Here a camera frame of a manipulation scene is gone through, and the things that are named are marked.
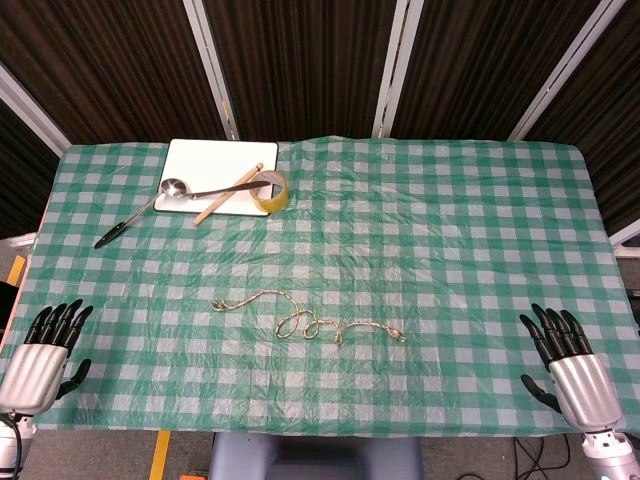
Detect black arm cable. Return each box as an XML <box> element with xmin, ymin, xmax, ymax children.
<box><xmin>0</xmin><ymin>412</ymin><xmax>25</xmax><ymax>476</ymax></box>

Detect steel ladle black handle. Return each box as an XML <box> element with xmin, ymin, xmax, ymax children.
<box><xmin>93</xmin><ymin>178</ymin><xmax>190</xmax><ymax>250</ymax></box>

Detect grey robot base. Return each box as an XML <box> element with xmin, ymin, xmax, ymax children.
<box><xmin>208</xmin><ymin>432</ymin><xmax>424</xmax><ymax>480</ymax></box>

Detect wooden rolling stick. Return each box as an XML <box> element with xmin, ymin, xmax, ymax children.
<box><xmin>193</xmin><ymin>162</ymin><xmax>265</xmax><ymax>226</ymax></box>

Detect beige twisted rope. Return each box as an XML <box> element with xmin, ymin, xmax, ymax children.
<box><xmin>211</xmin><ymin>290</ymin><xmax>408</xmax><ymax>347</ymax></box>

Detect black floor cables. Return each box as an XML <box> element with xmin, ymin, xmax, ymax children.
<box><xmin>513</xmin><ymin>433</ymin><xmax>591</xmax><ymax>480</ymax></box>

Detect clear packing tape roll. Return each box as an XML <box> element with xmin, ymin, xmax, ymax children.
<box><xmin>248</xmin><ymin>170</ymin><xmax>290</xmax><ymax>214</ymax></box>

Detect green white checkered tablecloth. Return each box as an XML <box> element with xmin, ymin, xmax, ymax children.
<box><xmin>0</xmin><ymin>135</ymin><xmax>640</xmax><ymax>440</ymax></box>

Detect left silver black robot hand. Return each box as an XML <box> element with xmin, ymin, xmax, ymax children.
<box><xmin>0</xmin><ymin>299</ymin><xmax>95</xmax><ymax>417</ymax></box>

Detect yellow floor tape strip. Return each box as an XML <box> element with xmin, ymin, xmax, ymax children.
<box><xmin>149</xmin><ymin>430</ymin><xmax>172</xmax><ymax>480</ymax></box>
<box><xmin>7</xmin><ymin>255</ymin><xmax>27</xmax><ymax>286</ymax></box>

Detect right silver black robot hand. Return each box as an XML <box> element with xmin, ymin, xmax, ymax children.
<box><xmin>519</xmin><ymin>303</ymin><xmax>626</xmax><ymax>434</ymax></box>

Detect white cutting board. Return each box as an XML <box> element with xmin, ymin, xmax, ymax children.
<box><xmin>152</xmin><ymin>138</ymin><xmax>280</xmax><ymax>218</ymax></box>

